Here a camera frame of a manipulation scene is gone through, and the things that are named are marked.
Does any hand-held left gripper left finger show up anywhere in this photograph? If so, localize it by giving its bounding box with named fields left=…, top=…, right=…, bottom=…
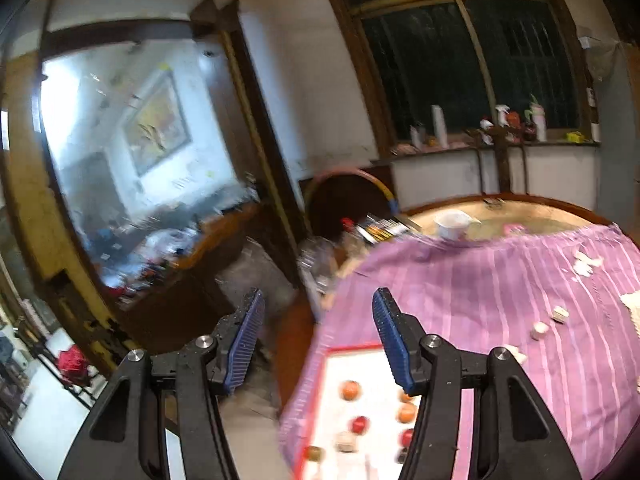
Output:
left=57, top=288, right=266, bottom=480

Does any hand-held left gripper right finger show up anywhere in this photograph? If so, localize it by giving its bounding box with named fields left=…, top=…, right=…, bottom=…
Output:
left=371, top=287, right=583, bottom=480

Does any red-rimmed white tray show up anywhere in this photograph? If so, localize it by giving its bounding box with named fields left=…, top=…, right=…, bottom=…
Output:
left=292, top=342, right=426, bottom=480

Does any purple striped cloth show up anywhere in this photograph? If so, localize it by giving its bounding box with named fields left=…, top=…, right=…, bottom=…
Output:
left=277, top=224, right=640, bottom=480

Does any cluttered wooden desk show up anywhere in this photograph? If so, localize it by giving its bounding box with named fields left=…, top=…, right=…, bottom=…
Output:
left=120, top=200, right=281, bottom=341

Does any clear plastic container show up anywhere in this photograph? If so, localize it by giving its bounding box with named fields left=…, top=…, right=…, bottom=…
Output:
left=299, top=236, right=346, bottom=301

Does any stack of dark packets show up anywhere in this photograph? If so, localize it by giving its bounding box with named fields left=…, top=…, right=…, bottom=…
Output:
left=355, top=214, right=423, bottom=246

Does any white cartoon mug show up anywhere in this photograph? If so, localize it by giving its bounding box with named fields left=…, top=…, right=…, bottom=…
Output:
left=434, top=210, right=473, bottom=241

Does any colourful hula hoop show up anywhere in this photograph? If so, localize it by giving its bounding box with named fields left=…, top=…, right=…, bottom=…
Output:
left=302, top=168, right=400, bottom=216

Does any red bag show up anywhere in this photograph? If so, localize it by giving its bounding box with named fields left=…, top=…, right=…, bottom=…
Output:
left=56, top=346, right=91, bottom=376

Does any dark wooden chair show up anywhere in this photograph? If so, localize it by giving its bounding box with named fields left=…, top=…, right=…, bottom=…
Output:
left=467, top=127, right=543, bottom=196

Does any stack of paper cups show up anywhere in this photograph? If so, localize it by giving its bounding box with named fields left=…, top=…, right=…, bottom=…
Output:
left=431, top=105, right=448, bottom=148

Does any beige loofah pad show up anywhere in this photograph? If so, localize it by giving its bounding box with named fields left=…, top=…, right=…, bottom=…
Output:
left=620, top=290, right=640, bottom=338

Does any white tumbler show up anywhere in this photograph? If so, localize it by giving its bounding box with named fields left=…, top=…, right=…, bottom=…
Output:
left=530, top=102, right=547, bottom=142

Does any wooden framed window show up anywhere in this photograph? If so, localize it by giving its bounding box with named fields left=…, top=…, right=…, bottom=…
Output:
left=315, top=0, right=608, bottom=158

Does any white plastic bag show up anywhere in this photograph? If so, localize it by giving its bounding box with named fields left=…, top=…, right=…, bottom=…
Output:
left=577, top=25, right=623, bottom=81

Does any wooden door frame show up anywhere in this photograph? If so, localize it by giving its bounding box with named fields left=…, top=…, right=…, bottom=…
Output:
left=190, top=0, right=311, bottom=241

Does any framed wall painting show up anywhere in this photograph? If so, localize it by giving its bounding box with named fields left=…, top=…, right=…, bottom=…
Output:
left=122, top=71, right=193, bottom=177

